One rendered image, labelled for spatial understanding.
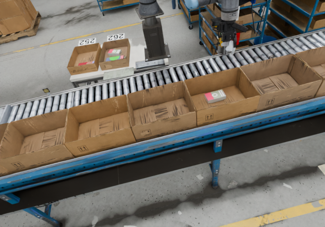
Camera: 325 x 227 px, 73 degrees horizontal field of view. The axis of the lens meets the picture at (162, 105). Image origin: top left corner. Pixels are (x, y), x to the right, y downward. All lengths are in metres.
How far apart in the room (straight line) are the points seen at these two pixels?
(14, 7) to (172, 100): 4.50
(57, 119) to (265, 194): 1.80
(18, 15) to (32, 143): 4.14
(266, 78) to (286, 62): 0.16
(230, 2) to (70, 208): 2.14
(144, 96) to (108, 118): 0.31
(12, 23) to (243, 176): 5.16
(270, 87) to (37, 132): 1.68
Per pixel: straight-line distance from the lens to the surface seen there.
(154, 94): 1.51
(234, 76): 1.63
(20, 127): 1.77
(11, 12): 5.64
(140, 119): 1.51
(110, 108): 1.56
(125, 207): 2.22
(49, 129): 1.75
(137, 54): 2.37
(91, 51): 2.65
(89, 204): 2.36
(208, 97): 1.54
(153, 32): 2.12
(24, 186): 1.72
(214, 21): 2.06
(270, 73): 1.78
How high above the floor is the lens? 2.02
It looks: 46 degrees down
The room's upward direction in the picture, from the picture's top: 12 degrees counter-clockwise
